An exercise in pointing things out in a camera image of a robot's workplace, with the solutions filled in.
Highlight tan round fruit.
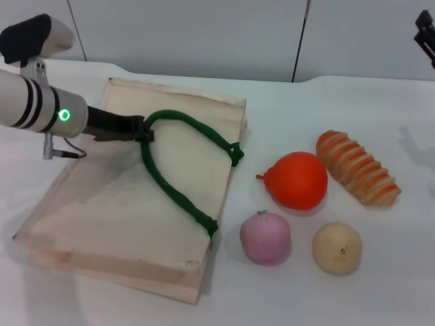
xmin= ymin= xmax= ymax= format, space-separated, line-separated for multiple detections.
xmin=312 ymin=222 xmax=363 ymax=276

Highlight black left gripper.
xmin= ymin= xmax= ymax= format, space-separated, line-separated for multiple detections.
xmin=86 ymin=105 xmax=156 ymax=143

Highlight beige canvas bag green handles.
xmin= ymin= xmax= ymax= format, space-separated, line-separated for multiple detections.
xmin=12 ymin=77 xmax=247 ymax=306

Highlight pink toy peach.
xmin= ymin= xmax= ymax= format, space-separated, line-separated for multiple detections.
xmin=239 ymin=209 xmax=292 ymax=266

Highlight orange toy fruit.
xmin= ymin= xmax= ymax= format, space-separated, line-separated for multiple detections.
xmin=256 ymin=151 xmax=329 ymax=211

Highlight striped toy bread loaf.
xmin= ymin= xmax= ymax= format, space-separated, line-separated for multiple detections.
xmin=315 ymin=130 xmax=402 ymax=207

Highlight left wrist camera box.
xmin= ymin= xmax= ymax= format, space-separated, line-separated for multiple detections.
xmin=0 ymin=13 xmax=76 ymax=66

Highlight white tablecloth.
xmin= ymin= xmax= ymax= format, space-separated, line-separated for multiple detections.
xmin=0 ymin=56 xmax=435 ymax=326

